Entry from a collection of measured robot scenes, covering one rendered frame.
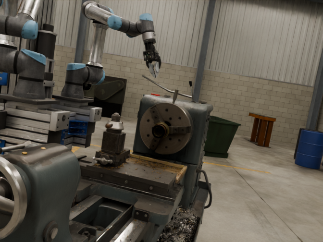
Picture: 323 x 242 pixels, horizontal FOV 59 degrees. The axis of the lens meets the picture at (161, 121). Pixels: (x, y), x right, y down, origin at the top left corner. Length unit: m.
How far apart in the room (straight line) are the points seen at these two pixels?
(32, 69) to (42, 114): 0.23
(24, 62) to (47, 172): 1.02
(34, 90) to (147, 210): 0.86
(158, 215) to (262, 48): 11.84
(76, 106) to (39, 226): 1.41
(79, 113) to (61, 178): 1.35
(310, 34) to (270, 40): 1.60
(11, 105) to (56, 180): 1.01
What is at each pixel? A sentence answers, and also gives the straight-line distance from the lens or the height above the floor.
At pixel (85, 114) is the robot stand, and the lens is 1.96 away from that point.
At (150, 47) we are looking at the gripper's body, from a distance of 1.70.
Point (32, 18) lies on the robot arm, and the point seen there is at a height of 1.51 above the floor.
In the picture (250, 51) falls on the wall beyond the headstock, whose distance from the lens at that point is 12.43.
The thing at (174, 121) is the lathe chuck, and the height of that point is 1.14.
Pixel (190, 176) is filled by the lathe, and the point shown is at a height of 0.79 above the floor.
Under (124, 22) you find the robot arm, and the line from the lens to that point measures 1.73.
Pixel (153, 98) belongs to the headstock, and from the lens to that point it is 1.91.
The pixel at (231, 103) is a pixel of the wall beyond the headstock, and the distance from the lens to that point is 12.13.
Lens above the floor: 1.30
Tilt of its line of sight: 6 degrees down
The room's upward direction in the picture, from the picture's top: 9 degrees clockwise
